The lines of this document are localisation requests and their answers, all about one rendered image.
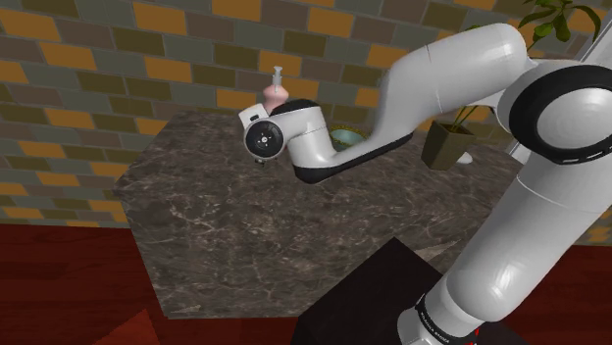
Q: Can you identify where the pink soap dispenser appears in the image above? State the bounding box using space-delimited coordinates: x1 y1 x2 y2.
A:
261 66 290 117

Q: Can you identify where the teal bowl with gold rim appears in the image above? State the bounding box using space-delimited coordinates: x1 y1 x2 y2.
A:
329 124 370 154

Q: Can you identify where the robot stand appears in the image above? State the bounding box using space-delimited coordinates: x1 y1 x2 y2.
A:
290 236 528 345

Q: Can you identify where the potted plant in olive pot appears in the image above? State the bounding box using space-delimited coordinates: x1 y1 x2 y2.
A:
420 0 603 173

